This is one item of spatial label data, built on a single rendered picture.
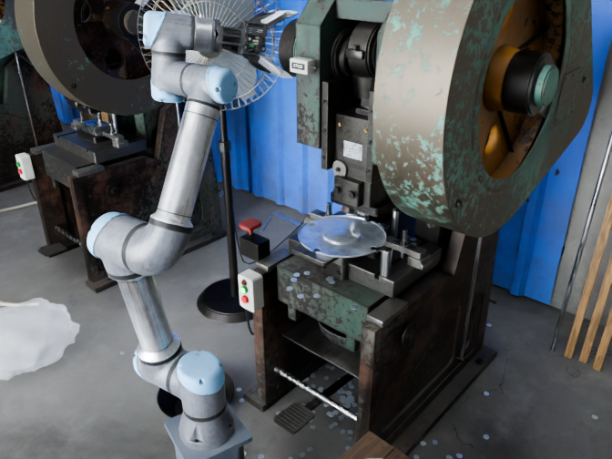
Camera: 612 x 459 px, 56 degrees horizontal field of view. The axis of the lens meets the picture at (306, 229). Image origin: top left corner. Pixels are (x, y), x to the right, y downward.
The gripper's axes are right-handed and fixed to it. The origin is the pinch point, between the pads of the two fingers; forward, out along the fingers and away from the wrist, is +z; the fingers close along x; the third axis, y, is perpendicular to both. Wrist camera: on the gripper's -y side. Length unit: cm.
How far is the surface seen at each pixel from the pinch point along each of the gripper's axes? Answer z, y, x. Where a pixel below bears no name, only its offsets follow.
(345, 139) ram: 25.5, -29.9, -23.7
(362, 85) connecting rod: 27.2, -25.0, -6.9
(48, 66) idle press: -74, -118, -9
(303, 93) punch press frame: 12.3, -35.6, -10.8
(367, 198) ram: 33, -26, -41
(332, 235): 25, -32, -55
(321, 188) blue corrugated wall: 73, -202, -67
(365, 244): 34, -24, -56
